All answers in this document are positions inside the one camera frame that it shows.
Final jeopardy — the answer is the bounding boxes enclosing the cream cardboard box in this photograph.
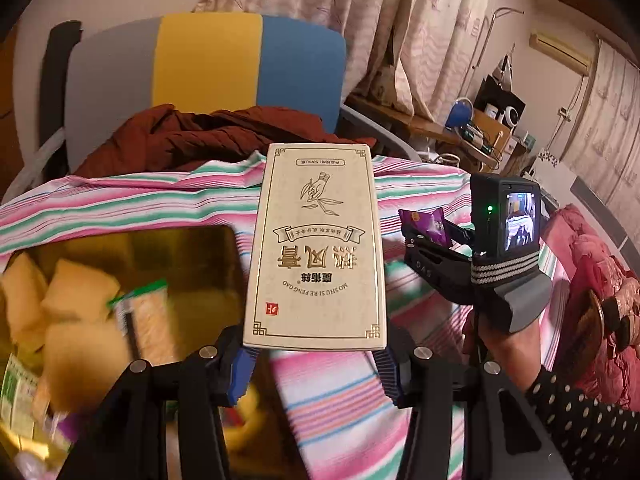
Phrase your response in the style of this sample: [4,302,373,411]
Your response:
[242,142,391,352]

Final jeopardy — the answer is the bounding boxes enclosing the grey yellow blue chair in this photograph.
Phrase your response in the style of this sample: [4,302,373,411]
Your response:
[65,12,416,171]

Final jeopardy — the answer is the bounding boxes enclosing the blue round container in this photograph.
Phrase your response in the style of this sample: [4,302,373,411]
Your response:
[445,99,475,130]

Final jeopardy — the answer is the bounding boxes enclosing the cream wall air conditioner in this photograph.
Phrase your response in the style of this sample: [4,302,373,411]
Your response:
[530,32,593,76]

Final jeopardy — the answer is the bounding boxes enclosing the black upright board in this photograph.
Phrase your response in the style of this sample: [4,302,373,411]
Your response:
[39,20,83,178]

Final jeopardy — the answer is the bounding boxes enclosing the yellow cookie packet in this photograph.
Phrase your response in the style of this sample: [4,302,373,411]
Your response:
[220,385,273,446]

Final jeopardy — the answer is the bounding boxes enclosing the person's right hand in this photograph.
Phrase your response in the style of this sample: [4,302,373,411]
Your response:
[462,307,543,392]

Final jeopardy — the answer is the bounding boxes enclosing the brown wooden side desk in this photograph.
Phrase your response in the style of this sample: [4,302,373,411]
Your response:
[345,92,501,173]

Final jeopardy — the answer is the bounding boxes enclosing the pink green striped tablecloth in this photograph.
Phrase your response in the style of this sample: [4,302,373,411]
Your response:
[0,152,571,480]

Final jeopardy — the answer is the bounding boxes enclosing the gold metal tin box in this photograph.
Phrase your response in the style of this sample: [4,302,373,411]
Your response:
[0,225,311,480]

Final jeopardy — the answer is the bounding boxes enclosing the small green white box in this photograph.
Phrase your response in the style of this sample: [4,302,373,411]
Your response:
[0,355,38,426]

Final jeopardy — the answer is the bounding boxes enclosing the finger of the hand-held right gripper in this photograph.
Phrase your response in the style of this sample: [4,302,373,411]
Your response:
[400,225,453,256]
[444,221,475,246]

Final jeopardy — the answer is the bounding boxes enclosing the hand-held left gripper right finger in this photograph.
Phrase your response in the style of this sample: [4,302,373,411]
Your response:
[372,324,573,480]

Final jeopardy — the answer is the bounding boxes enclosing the yellow snack packet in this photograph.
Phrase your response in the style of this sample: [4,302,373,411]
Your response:
[40,259,121,323]
[42,320,133,411]
[0,252,48,356]

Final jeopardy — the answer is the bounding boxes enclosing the black shelf unit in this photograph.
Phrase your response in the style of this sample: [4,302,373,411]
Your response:
[474,75,527,128]

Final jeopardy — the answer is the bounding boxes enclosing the pink quilted blanket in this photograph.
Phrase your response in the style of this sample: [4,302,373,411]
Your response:
[542,205,640,398]

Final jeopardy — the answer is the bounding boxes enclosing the brown cardboard box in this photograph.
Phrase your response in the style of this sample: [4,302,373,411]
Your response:
[470,110,513,153]

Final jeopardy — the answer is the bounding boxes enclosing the pink patterned curtain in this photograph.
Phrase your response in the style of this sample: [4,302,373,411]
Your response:
[565,40,640,221]
[192,0,531,121]

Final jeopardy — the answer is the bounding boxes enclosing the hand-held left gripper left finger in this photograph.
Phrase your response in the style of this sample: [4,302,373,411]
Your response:
[55,325,261,480]

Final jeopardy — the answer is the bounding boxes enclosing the clear green cracker packet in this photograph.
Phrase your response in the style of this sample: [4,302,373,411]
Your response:
[109,280,181,366]

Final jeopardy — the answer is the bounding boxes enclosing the red-brown padded jacket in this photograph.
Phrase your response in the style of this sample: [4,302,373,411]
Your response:
[72,104,378,178]

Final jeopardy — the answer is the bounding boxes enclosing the purple snack packet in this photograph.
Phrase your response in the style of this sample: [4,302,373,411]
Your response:
[398,208,453,247]
[52,407,77,443]

